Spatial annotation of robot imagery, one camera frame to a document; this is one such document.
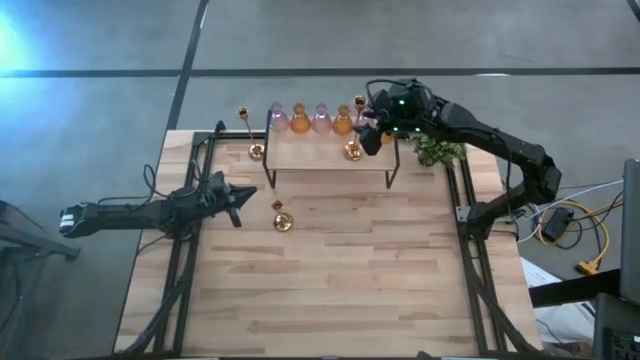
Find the black desk edge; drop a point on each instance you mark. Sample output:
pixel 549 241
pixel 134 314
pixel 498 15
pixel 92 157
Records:
pixel 575 290

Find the black equipment box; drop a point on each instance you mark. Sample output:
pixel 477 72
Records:
pixel 617 325

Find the grey monitor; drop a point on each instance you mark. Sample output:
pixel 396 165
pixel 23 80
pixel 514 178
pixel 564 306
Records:
pixel 631 230

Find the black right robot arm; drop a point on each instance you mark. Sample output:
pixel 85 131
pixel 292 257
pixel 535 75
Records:
pixel 500 145

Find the short brass candlestick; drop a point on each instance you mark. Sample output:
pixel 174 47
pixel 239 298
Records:
pixel 282 222

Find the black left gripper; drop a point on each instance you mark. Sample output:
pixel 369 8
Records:
pixel 217 195

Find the tall brass candlestick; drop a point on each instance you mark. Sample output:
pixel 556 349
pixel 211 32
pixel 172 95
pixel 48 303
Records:
pixel 256 151
pixel 353 151

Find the green potted plant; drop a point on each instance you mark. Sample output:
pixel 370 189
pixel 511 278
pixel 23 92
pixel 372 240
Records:
pixel 437 152

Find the black power adapter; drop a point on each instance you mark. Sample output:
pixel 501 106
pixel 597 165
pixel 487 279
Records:
pixel 557 224

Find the black furniture frame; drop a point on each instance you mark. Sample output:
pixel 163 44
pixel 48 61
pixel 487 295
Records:
pixel 30 242

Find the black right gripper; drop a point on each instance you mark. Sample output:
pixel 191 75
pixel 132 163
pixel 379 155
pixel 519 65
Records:
pixel 407 112

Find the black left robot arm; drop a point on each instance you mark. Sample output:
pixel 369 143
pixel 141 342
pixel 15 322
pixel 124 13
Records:
pixel 125 216

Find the white paper sheet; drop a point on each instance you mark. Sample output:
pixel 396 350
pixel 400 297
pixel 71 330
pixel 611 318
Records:
pixel 537 277

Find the wooden shelf black metal legs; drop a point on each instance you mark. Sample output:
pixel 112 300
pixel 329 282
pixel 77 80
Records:
pixel 310 155

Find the black aluminium frame rail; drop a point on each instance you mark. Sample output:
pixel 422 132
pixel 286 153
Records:
pixel 476 310
pixel 235 135
pixel 181 320

